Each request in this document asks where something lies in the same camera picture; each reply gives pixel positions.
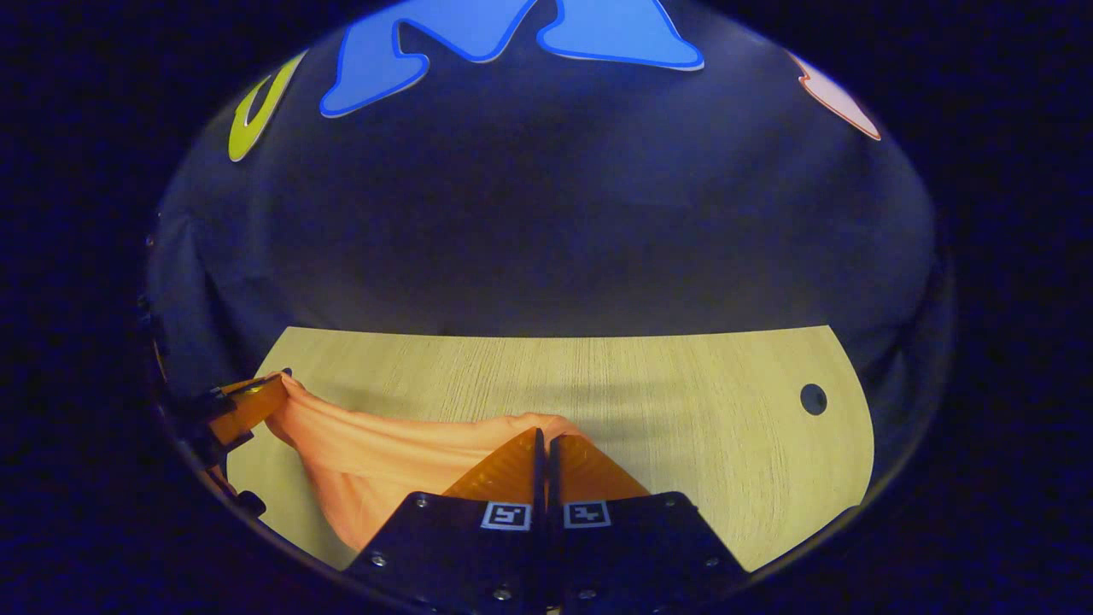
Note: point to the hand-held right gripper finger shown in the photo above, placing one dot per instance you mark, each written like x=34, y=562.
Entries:
x=553, y=487
x=539, y=487

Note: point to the black backdrop cloth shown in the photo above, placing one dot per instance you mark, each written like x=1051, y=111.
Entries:
x=555, y=213

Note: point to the orange T-shirt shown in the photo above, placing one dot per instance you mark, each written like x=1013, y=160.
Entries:
x=384, y=461

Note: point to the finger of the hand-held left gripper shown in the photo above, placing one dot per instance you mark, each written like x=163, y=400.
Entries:
x=248, y=406

